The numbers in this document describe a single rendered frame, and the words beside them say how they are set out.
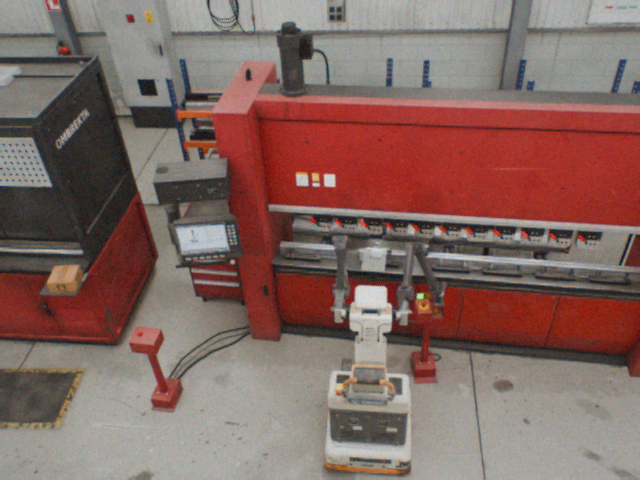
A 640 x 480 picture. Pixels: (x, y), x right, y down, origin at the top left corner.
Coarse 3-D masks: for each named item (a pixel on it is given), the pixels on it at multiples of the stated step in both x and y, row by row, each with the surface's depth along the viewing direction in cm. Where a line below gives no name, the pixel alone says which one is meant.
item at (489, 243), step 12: (300, 228) 508; (312, 228) 506; (336, 228) 502; (360, 228) 500; (396, 240) 499; (408, 240) 497; (420, 240) 495; (432, 240) 492; (444, 240) 490; (456, 240) 488; (468, 240) 486; (492, 240) 482; (516, 240) 478; (564, 252) 477
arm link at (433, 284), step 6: (420, 246) 414; (420, 252) 417; (420, 258) 419; (420, 264) 422; (426, 264) 422; (426, 270) 423; (426, 276) 426; (432, 276) 426; (432, 282) 427; (432, 288) 431
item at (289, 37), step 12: (288, 24) 381; (276, 36) 384; (288, 36) 378; (300, 36) 382; (312, 36) 386; (288, 48) 383; (300, 48) 386; (312, 48) 389; (288, 60) 389; (300, 60) 392; (288, 72) 395; (300, 72) 397; (288, 84) 400; (300, 84) 402; (288, 96) 404
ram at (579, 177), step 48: (288, 144) 423; (336, 144) 417; (384, 144) 410; (432, 144) 404; (480, 144) 398; (528, 144) 392; (576, 144) 386; (624, 144) 381; (288, 192) 451; (336, 192) 443; (384, 192) 436; (432, 192) 429; (480, 192) 422; (528, 192) 415; (576, 192) 409; (624, 192) 403
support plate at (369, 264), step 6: (366, 252) 473; (384, 252) 472; (366, 258) 467; (372, 258) 467; (384, 258) 466; (366, 264) 462; (372, 264) 461; (378, 264) 461; (384, 264) 461; (366, 270) 457; (372, 270) 456; (378, 270) 456; (384, 270) 456
